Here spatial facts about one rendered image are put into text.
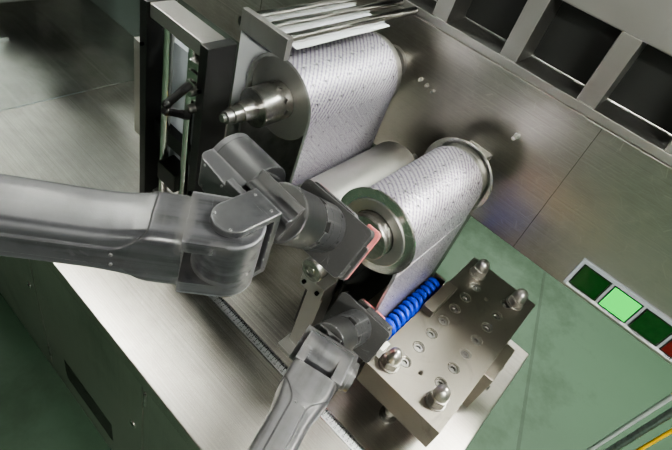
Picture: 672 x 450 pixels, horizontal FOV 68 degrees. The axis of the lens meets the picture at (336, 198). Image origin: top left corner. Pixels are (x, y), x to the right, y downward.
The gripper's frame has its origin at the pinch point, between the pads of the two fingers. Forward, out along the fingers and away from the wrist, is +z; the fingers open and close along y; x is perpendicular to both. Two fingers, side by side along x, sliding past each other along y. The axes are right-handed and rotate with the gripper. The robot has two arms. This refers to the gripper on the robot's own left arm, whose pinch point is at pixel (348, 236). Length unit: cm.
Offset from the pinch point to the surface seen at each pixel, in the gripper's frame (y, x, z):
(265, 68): -31.2, 11.0, 6.9
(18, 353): -91, -114, 69
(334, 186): -13.5, 2.6, 17.7
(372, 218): -2.2, 3.0, 10.2
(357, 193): -6.9, 4.4, 11.2
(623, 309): 35, 17, 44
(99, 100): -95, -22, 39
